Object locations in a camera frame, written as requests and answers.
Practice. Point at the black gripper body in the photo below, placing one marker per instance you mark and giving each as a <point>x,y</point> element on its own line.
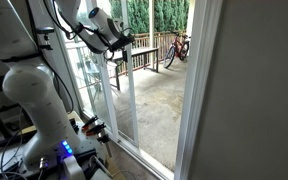
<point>124,40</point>

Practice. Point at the wooden patio bench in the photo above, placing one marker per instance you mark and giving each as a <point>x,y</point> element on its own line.
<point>144,50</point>

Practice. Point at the black bar clamp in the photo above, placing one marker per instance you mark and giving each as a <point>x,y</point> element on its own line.
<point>103,138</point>

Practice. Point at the green hedge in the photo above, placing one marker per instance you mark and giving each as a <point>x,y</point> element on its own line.
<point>137,13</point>

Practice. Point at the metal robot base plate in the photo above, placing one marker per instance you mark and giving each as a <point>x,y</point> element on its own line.
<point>84,146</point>

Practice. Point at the sliding screen door white frame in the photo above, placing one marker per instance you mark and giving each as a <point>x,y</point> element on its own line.
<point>130,100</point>

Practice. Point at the white patio post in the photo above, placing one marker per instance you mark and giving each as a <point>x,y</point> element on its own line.
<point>151,20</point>

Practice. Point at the orange black spring clamp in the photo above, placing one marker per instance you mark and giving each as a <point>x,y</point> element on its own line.
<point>95,129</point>
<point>90,122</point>

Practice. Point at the glass sliding door white frame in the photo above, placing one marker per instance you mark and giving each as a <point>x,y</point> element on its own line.
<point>107,96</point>

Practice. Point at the white door frame with track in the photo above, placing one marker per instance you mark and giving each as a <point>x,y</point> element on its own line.
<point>197,83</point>

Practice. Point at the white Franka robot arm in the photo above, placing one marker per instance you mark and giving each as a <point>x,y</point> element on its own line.
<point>40,110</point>

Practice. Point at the red bicycle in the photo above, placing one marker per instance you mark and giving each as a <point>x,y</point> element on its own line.
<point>177,46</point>

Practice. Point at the wooden patio railing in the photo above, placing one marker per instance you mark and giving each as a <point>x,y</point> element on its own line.
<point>157,38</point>

